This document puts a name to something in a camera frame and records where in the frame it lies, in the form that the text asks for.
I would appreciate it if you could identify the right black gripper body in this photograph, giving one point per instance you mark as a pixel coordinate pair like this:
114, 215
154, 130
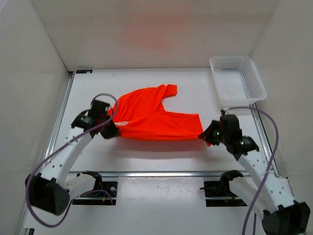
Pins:
224, 137

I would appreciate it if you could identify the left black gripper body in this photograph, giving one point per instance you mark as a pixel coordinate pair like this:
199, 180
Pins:
102, 119

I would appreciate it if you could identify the orange shorts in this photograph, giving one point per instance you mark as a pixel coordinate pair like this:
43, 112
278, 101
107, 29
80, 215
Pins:
141, 116

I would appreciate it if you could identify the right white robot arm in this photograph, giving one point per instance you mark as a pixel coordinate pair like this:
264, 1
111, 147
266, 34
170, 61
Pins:
278, 210

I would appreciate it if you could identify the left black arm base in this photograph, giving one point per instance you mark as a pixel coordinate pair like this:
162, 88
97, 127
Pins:
104, 192

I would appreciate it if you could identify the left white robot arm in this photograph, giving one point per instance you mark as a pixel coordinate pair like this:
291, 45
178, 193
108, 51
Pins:
49, 189

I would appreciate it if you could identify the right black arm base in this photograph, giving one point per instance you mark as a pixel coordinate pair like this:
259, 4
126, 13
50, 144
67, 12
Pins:
218, 194

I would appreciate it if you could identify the white plastic basket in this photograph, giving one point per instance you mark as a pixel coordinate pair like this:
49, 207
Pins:
237, 81

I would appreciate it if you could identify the aluminium table rail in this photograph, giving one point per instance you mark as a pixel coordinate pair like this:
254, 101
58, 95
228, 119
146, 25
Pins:
161, 173

